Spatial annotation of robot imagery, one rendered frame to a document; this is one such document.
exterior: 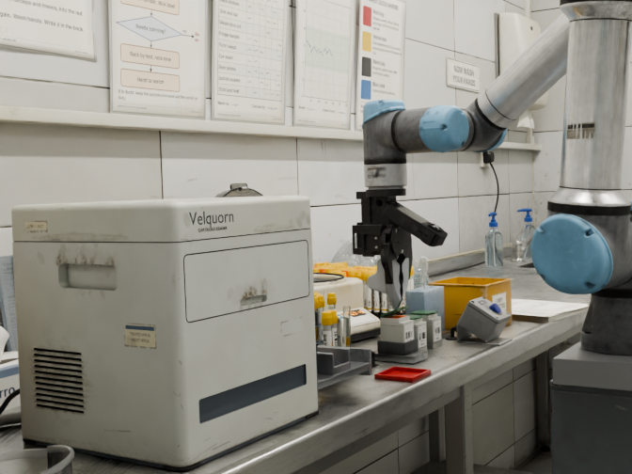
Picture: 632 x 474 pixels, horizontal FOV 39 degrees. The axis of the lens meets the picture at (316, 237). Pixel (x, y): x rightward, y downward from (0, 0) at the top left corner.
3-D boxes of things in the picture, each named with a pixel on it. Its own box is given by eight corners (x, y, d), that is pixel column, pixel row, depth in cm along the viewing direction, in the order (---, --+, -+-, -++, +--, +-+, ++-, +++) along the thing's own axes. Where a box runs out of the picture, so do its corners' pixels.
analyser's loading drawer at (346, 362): (297, 404, 118) (296, 366, 118) (258, 400, 122) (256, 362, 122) (371, 374, 136) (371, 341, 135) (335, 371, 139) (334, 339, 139)
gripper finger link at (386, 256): (392, 281, 157) (391, 232, 156) (402, 282, 156) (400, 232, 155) (379, 284, 153) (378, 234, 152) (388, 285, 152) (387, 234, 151)
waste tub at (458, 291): (486, 334, 180) (485, 285, 180) (428, 329, 188) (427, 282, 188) (513, 324, 191) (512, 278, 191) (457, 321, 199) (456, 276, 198)
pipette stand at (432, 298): (432, 343, 172) (431, 292, 172) (400, 340, 176) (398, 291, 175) (451, 335, 181) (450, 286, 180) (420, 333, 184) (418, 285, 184)
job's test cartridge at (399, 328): (403, 355, 154) (402, 319, 153) (380, 353, 156) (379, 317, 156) (415, 351, 157) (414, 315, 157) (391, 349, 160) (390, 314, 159)
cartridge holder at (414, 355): (414, 364, 152) (413, 343, 152) (368, 360, 157) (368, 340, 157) (428, 358, 157) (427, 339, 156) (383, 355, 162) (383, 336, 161)
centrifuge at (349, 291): (320, 352, 167) (318, 287, 166) (213, 338, 187) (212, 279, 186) (395, 333, 185) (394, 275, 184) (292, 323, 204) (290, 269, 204)
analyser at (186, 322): (183, 474, 97) (172, 200, 96) (18, 442, 112) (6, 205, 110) (330, 410, 123) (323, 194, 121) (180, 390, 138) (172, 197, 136)
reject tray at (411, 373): (412, 383, 138) (412, 377, 138) (374, 379, 142) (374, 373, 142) (431, 374, 144) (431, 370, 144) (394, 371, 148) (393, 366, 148)
